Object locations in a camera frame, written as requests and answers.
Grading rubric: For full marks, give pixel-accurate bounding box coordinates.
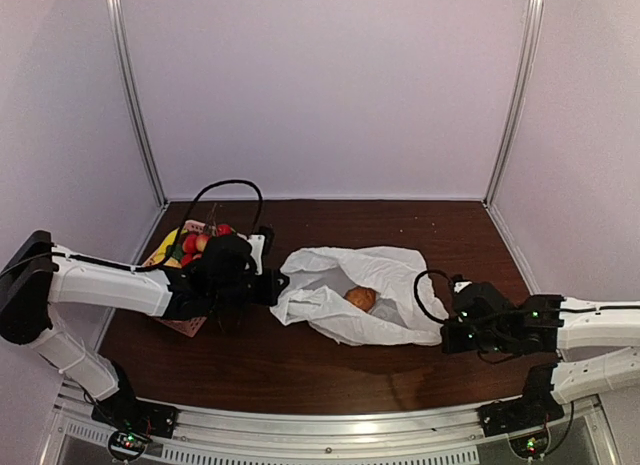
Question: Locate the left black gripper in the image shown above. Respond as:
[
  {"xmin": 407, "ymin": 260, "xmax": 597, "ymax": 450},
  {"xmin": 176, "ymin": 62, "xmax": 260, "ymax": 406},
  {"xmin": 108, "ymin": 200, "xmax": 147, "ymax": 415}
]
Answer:
[{"xmin": 210, "ymin": 266, "xmax": 289, "ymax": 310}]

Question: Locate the brown kiwi toy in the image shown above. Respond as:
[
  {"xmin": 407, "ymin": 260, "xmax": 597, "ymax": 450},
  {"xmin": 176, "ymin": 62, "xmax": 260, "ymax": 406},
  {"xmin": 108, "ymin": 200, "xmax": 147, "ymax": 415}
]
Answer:
[{"xmin": 344, "ymin": 286, "xmax": 377, "ymax": 313}]

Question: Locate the red lychee bunch toy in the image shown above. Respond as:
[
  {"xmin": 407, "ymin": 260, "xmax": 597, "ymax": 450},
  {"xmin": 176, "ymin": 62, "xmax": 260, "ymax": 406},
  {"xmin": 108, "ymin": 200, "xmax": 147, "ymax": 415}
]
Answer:
[{"xmin": 179, "ymin": 203, "xmax": 236, "ymax": 267}]

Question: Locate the white plastic bag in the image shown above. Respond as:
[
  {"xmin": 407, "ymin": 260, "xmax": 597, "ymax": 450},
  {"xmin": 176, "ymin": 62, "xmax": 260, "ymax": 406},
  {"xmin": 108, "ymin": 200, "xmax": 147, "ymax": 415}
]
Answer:
[{"xmin": 271, "ymin": 246, "xmax": 448, "ymax": 346}]

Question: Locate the pink perforated basket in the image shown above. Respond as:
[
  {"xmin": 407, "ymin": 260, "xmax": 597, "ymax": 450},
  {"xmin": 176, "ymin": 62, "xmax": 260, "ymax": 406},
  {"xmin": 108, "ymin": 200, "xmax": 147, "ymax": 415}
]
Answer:
[{"xmin": 143, "ymin": 250, "xmax": 206, "ymax": 338}]

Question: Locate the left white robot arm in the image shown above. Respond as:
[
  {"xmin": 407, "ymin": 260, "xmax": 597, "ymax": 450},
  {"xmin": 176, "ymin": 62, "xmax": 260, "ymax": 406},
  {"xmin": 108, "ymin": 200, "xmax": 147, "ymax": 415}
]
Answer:
[{"xmin": 1, "ymin": 230, "xmax": 290, "ymax": 429}]

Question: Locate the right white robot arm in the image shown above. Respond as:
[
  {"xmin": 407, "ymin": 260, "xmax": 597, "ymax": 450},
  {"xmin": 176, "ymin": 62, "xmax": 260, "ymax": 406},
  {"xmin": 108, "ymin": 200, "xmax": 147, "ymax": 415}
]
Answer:
[{"xmin": 441, "ymin": 277, "xmax": 639, "ymax": 427}]

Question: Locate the yellow banana toy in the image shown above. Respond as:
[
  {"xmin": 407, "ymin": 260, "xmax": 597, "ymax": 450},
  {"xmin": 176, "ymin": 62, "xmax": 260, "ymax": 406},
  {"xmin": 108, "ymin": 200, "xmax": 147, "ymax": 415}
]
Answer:
[{"xmin": 150, "ymin": 228, "xmax": 179, "ymax": 265}]

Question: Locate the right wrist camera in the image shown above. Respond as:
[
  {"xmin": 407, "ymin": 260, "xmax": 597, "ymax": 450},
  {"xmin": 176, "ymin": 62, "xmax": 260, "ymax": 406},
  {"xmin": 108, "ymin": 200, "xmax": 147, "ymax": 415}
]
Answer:
[{"xmin": 451, "ymin": 274, "xmax": 472, "ymax": 294}]

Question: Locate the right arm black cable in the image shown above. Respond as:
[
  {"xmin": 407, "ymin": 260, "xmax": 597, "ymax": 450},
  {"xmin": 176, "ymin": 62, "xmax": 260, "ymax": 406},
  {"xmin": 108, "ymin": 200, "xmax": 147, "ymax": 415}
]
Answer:
[{"xmin": 413, "ymin": 269, "xmax": 454, "ymax": 329}]

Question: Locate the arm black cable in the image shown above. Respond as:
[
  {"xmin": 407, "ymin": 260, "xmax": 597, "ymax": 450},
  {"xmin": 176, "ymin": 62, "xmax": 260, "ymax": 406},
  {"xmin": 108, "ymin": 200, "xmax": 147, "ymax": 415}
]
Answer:
[
  {"xmin": 0, "ymin": 179, "xmax": 265, "ymax": 276},
  {"xmin": 413, "ymin": 269, "xmax": 454, "ymax": 329}
]

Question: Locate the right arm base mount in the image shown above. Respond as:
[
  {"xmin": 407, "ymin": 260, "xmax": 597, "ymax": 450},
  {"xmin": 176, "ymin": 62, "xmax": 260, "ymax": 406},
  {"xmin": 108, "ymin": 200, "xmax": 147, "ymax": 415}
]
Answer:
[{"xmin": 477, "ymin": 397, "xmax": 565, "ymax": 462}]

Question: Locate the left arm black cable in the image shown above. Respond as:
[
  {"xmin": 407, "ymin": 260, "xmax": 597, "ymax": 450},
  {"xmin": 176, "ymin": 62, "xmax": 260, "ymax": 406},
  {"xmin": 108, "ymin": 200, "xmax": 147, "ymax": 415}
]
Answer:
[{"xmin": 0, "ymin": 179, "xmax": 265, "ymax": 276}]

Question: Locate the front aluminium rail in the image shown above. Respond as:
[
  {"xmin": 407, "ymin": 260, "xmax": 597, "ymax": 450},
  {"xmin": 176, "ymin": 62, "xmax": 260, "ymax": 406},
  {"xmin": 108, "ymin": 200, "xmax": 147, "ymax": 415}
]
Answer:
[{"xmin": 49, "ymin": 377, "xmax": 621, "ymax": 465}]

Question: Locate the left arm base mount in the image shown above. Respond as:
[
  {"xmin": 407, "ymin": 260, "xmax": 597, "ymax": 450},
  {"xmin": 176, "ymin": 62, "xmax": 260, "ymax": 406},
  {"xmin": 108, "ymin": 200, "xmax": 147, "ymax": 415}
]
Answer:
[{"xmin": 83, "ymin": 363, "xmax": 178, "ymax": 464}]

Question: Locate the left aluminium frame post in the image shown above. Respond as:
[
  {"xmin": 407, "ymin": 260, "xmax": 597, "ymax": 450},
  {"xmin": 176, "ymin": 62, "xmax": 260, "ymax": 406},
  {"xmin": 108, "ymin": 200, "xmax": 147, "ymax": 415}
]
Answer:
[{"xmin": 106, "ymin": 0, "xmax": 168, "ymax": 208}]

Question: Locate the aluminium frame post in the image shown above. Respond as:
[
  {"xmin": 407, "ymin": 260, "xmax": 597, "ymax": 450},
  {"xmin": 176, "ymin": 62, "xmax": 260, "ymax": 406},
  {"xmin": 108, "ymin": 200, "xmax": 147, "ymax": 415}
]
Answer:
[
  {"xmin": 106, "ymin": 0, "xmax": 168, "ymax": 208},
  {"xmin": 483, "ymin": 0, "xmax": 544, "ymax": 209}
]

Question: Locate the right aluminium frame post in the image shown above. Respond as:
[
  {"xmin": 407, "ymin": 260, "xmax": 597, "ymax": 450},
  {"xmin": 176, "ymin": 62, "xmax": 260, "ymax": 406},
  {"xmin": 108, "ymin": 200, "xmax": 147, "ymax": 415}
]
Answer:
[{"xmin": 483, "ymin": 0, "xmax": 544, "ymax": 209}]

